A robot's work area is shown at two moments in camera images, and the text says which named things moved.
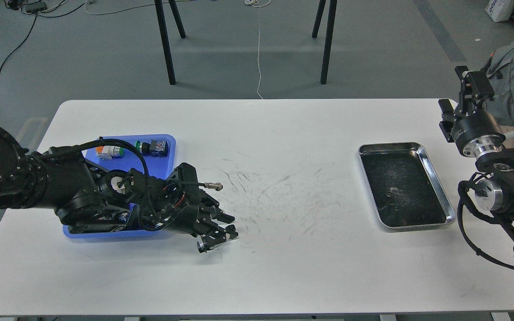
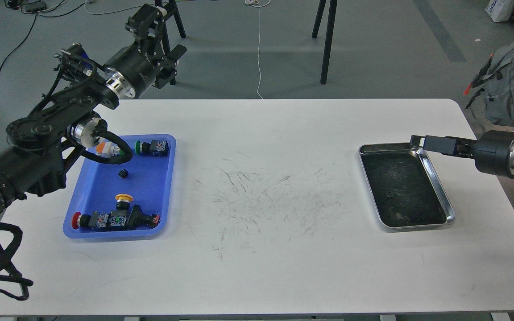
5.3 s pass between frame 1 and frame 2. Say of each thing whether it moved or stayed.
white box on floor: stayed
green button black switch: stayed
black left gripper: moved
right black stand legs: stayed
